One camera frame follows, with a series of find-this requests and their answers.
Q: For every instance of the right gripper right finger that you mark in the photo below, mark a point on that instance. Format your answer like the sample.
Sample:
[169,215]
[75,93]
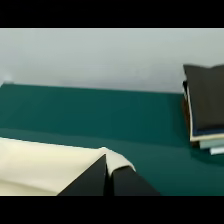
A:
[128,183]

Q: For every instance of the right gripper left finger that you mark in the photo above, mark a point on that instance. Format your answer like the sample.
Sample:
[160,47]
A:
[95,180]

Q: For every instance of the cream garment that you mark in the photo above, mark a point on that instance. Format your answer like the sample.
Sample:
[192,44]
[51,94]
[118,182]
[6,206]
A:
[40,163]

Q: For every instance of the off-white folded garment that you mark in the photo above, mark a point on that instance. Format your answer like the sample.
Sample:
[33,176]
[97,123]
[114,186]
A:
[210,137]

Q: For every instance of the pale green folded garment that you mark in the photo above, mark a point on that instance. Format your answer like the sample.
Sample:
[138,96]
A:
[215,144]

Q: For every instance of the pale blue folded garment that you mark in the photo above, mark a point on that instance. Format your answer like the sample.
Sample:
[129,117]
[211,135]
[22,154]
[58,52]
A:
[218,151]

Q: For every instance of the navy folded garment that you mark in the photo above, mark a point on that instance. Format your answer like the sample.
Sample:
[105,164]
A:
[213,131]

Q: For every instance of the dark folded garment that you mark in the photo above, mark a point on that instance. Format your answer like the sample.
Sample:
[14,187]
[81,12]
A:
[206,96]

